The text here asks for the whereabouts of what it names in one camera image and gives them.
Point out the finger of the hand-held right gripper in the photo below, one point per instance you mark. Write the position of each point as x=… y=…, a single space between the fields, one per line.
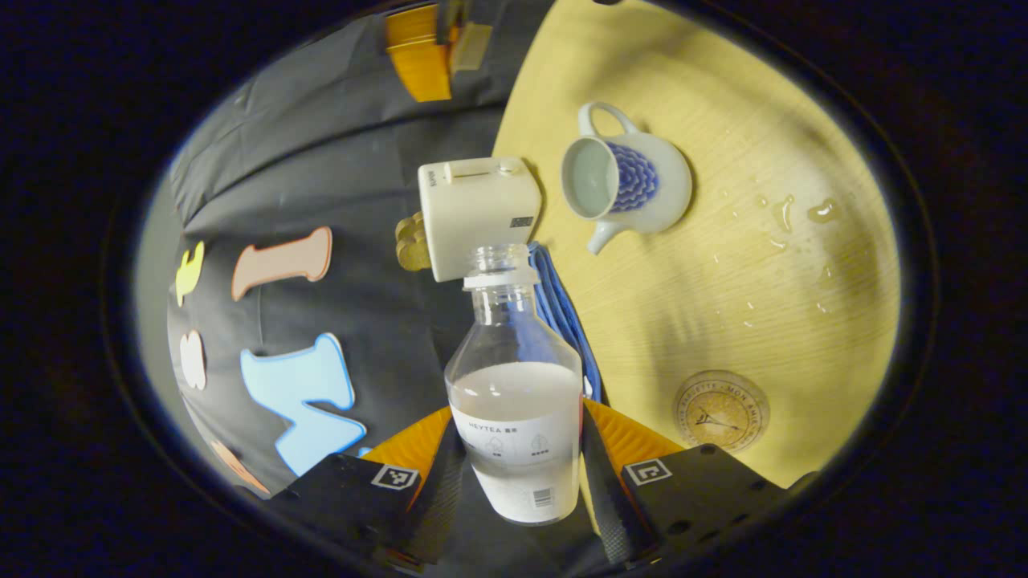
x=418 y=56

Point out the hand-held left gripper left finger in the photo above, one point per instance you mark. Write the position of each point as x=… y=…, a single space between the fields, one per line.
x=438 y=498

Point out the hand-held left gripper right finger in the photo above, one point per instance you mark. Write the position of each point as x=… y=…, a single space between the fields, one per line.
x=610 y=498

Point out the clear plastic water bottle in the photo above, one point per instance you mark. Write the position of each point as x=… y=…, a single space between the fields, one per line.
x=514 y=401

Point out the round brown coaster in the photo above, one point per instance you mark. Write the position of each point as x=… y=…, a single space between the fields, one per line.
x=720 y=411

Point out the white blue patterned teacup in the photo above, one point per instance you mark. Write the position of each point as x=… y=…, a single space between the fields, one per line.
x=642 y=181

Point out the black backdrop cloth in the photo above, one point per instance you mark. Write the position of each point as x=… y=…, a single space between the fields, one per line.
x=321 y=160

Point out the white toaster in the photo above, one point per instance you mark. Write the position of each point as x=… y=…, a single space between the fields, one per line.
x=482 y=213

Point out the brown bread slice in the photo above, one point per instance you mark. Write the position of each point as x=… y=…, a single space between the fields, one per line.
x=409 y=227
x=416 y=255

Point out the folded blue towel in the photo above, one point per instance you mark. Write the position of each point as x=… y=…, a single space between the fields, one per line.
x=566 y=321

